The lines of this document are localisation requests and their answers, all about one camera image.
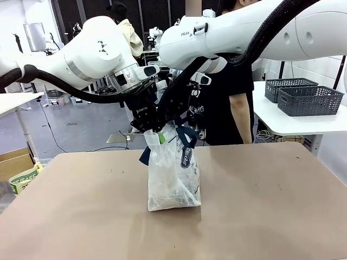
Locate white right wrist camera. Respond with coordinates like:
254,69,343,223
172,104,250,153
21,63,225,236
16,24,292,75
189,83,202,98

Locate clear shopping bag navy handles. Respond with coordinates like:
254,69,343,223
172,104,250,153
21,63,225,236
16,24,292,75
139,120,202,213

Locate person in black t-shirt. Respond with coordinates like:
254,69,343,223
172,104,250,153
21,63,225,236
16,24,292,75
202,0,256,146

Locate green and white paper bag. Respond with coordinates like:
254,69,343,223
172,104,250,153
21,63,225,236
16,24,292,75
9,161,44,194

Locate white desk with leg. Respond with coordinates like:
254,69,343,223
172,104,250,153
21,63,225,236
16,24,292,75
0,92,46,158

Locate cardboard box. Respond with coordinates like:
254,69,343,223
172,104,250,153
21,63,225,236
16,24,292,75
0,147,36,183

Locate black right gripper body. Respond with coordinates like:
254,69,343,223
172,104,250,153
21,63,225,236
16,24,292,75
187,96,204,127

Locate black light stand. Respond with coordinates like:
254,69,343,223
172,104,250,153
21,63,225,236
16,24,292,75
12,32,23,53

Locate person's left forearm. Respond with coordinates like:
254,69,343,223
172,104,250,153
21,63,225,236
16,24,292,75
229,93,253,145

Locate metal floor plate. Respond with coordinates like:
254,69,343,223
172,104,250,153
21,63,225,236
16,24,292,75
106,132,137,144

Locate white side table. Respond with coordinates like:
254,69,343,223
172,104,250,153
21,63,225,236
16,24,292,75
252,80,347,137

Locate grey plastic herringbone basket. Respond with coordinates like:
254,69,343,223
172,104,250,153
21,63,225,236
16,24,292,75
264,77,319,104
277,85,345,118

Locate black left arm cable sleeve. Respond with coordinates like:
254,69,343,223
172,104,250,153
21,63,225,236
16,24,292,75
0,64,153,105

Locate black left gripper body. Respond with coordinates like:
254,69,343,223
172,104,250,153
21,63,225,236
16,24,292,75
125,81,164,134

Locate black slanted pole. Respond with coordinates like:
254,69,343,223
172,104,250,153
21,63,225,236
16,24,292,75
332,55,347,90

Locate white box under table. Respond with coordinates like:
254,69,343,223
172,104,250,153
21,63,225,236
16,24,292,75
303,134,324,157

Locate mannequin in cream jacket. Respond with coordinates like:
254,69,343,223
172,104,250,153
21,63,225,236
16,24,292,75
106,1,144,59

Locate grey softbox panel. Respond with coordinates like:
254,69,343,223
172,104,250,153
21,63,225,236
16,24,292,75
23,22,47,53

